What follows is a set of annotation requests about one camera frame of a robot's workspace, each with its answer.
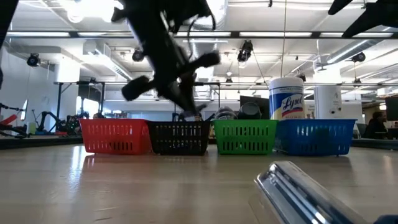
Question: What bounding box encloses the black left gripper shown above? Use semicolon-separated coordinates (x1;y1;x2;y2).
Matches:
121;18;221;114

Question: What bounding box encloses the small blue item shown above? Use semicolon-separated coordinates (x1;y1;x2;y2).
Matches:
373;214;398;224

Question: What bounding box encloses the Lysol wipes canister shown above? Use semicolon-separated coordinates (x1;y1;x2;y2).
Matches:
269;77;305;121

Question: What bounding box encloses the black plastic basket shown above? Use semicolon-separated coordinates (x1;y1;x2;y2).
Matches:
146;120;212;156

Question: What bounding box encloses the black monitor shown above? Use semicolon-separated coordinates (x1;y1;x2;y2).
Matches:
239;95;270;121
384;97;398;122

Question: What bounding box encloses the red plastic basket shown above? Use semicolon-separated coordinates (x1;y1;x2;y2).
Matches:
79;118;153;156

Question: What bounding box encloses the small grey travel bottle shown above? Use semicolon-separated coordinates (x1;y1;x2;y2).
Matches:
237;101;262;121
214;106;238;121

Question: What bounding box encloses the blue plastic basket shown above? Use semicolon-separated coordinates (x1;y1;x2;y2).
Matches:
274;118;358;156

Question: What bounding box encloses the person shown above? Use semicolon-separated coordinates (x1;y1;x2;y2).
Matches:
363;111;388;139

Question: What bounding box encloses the green plastic basket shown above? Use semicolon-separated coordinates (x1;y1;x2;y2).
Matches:
212;119;279;156

